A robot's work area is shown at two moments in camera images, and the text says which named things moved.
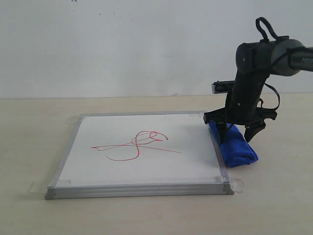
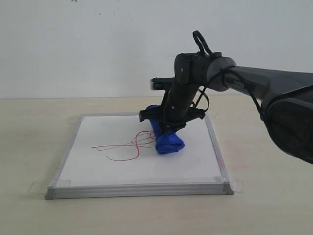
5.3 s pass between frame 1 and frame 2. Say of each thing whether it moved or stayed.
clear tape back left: stayed
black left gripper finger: moved
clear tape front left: stayed
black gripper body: moved
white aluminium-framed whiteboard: stayed
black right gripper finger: moved
